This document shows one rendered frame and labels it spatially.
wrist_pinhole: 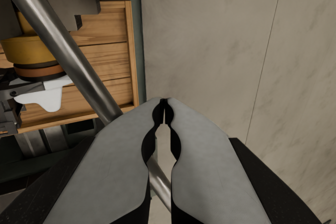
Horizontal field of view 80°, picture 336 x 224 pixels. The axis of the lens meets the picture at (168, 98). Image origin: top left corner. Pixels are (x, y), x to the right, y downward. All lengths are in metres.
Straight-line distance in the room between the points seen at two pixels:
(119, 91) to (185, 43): 1.11
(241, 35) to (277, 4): 0.41
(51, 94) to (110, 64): 0.25
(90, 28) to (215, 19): 1.32
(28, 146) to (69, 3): 0.50
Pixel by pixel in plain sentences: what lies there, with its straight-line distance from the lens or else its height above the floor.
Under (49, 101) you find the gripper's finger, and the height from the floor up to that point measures 1.10.
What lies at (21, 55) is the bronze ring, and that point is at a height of 1.12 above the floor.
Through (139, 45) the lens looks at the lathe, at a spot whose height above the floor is 0.54.
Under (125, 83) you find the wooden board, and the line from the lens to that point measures 0.60.
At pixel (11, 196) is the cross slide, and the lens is 0.70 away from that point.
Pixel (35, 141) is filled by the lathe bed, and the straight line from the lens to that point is 0.71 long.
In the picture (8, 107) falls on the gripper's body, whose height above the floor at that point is 1.11.
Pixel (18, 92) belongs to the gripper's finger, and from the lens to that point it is 0.34.
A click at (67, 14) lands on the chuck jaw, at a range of 0.31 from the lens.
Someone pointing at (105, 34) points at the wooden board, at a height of 0.88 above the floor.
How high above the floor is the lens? 1.42
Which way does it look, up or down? 54 degrees down
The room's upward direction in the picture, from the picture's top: 141 degrees clockwise
